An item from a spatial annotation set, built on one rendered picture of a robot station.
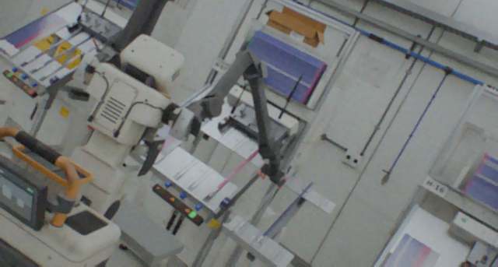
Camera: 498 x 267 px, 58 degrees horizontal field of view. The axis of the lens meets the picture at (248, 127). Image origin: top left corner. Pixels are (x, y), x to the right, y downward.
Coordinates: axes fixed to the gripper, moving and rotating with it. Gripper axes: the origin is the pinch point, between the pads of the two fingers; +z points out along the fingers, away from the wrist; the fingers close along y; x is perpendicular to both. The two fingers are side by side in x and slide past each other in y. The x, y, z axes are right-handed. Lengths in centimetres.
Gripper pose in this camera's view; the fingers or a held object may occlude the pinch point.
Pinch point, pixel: (271, 183)
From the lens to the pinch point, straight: 227.1
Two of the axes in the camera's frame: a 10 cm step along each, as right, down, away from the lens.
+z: -0.4, 6.7, 7.4
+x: -6.1, 5.7, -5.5
